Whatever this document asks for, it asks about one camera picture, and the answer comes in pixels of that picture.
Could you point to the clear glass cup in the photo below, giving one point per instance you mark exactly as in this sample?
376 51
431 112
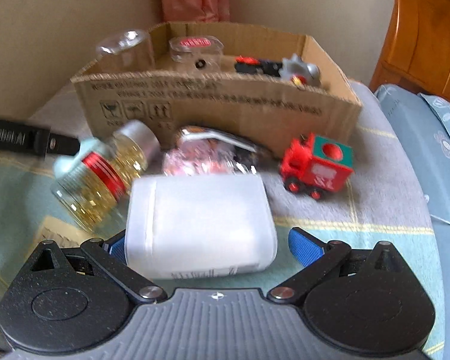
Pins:
124 50

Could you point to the wooden headboard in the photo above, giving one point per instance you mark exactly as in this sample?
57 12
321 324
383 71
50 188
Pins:
416 51

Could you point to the cardboard box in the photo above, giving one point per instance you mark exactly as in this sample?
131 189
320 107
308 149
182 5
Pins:
145 83

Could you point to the grey rhino toy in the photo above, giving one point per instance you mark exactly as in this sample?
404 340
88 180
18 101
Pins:
295 69

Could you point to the blue bed sheet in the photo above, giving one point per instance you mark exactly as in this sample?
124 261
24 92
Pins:
415 126

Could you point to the mint green oval case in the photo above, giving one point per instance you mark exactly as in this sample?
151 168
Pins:
63 164

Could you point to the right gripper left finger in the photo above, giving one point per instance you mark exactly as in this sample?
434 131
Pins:
109 258

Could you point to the white plastic bottle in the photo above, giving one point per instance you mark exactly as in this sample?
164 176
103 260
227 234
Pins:
202 226

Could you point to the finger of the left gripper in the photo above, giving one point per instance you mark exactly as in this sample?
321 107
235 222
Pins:
36 141

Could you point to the red toy train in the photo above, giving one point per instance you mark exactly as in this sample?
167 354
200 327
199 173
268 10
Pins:
316 165

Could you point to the golden capsule bottle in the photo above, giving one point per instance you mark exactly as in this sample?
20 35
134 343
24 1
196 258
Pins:
103 175

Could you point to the dark blue toy block car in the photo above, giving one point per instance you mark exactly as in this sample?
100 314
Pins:
256 66

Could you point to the pink pig keychain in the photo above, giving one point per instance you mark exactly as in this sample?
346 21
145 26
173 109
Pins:
199 158

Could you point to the clear round red-label container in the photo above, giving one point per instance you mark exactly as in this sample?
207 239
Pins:
196 54

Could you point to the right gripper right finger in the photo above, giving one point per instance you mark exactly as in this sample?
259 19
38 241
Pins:
319 261

